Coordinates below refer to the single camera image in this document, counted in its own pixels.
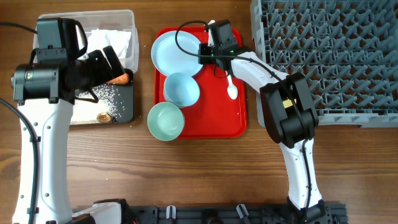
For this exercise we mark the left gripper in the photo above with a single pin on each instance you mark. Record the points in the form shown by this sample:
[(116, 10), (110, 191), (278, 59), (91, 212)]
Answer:
[(104, 73)]

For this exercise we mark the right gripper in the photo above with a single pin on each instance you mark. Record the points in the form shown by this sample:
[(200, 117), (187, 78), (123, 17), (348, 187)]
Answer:
[(203, 48)]

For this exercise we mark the white plastic spoon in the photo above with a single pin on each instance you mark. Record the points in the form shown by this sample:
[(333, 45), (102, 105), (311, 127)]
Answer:
[(231, 89)]

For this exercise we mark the white paper napkin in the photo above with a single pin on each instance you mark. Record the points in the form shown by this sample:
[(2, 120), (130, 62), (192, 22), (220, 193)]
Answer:
[(101, 38)]

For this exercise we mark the light blue plate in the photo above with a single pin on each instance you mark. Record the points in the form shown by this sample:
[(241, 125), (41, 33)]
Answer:
[(169, 59)]

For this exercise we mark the white rice pile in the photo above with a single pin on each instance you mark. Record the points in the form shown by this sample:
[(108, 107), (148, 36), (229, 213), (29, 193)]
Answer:
[(86, 112)]

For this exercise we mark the light blue bowl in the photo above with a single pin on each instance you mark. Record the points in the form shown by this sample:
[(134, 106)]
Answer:
[(181, 90)]

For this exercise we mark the orange carrot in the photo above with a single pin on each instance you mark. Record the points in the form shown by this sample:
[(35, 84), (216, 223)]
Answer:
[(121, 80)]

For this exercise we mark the brown food scrap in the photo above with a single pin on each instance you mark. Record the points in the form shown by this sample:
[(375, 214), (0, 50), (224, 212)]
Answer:
[(104, 117)]

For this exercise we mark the mint green bowl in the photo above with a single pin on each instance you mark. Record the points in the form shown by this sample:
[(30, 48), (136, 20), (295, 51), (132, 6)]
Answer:
[(165, 121)]

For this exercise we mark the yellow plastic cup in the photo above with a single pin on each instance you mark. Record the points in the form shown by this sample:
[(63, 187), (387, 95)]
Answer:
[(288, 103)]

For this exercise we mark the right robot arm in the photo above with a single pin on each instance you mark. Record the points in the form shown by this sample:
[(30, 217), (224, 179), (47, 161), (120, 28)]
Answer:
[(289, 114)]

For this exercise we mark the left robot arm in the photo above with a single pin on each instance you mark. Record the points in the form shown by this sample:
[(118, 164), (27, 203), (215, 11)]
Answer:
[(44, 90)]

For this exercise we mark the grey dishwasher rack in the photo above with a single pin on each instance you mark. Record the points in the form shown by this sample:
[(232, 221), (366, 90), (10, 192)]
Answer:
[(347, 51)]

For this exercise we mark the black plastic tray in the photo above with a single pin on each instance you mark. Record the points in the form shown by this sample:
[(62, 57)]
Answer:
[(125, 100)]

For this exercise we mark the clear plastic bin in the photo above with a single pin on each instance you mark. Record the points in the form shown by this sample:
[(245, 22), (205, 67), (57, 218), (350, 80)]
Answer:
[(122, 20)]

